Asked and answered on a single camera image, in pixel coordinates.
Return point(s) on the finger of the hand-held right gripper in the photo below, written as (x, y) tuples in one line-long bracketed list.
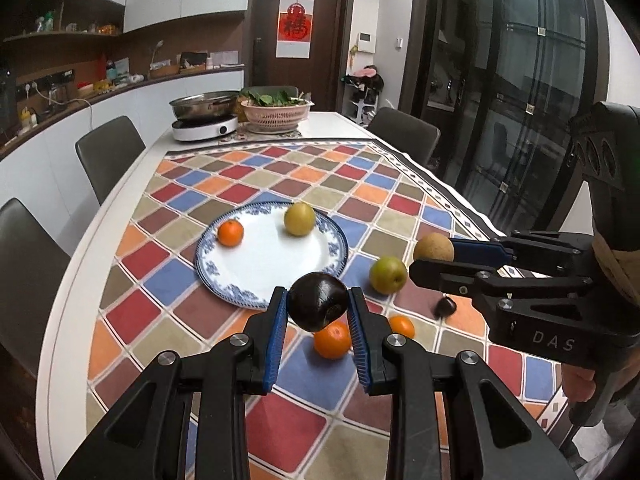
[(440, 275), (480, 252)]

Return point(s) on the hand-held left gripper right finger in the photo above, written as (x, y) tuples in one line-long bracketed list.
[(357, 340)]

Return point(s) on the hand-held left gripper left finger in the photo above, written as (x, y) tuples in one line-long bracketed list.
[(277, 340)]

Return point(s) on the large orange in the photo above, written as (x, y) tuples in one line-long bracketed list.
[(332, 344)]

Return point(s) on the small dark plum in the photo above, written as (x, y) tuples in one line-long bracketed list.
[(443, 307)]

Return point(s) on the small tangerine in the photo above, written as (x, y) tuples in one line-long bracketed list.
[(404, 327)]

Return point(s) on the green pear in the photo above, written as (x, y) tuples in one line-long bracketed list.
[(388, 274)]

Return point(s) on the dark purple plum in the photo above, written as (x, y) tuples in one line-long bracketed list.
[(315, 300)]

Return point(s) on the blue patterned white plate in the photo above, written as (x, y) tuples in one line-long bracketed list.
[(270, 260)]

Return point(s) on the person's right forearm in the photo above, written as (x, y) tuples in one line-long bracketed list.
[(617, 270)]

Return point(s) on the person's right hand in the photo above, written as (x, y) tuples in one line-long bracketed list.
[(575, 385)]

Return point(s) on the person's grey clothing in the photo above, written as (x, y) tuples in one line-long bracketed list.
[(605, 432)]

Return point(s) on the yellow pear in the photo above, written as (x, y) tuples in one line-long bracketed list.
[(299, 219)]

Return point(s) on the grey dining chair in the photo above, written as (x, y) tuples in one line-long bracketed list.
[(110, 155), (405, 132), (30, 270)]

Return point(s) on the colourful checkered tablecloth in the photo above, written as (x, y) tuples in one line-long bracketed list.
[(200, 185)]

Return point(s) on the black glass cabinet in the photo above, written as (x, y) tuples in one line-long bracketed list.
[(525, 85)]

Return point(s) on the rack with clothes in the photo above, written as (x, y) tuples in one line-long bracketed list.
[(365, 85)]

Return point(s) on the patterned placemat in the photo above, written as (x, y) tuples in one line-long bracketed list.
[(235, 137)]

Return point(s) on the pink plastic basket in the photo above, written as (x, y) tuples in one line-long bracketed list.
[(275, 117)]

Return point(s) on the white induction cooker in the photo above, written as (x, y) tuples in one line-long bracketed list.
[(205, 129)]

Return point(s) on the dark brown door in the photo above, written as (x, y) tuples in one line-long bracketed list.
[(325, 70)]

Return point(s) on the white intercom panel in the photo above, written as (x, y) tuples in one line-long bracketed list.
[(365, 42)]

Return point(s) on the green leafy vegetables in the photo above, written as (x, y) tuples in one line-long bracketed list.
[(267, 97)]

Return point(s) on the steel hot pot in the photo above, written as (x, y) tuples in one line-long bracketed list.
[(200, 105)]

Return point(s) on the white curved sideboard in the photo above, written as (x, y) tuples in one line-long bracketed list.
[(150, 100)]

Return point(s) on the yellow bottle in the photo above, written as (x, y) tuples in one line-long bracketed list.
[(25, 116)]

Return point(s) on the red and white wall poster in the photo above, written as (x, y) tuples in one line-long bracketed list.
[(295, 27)]

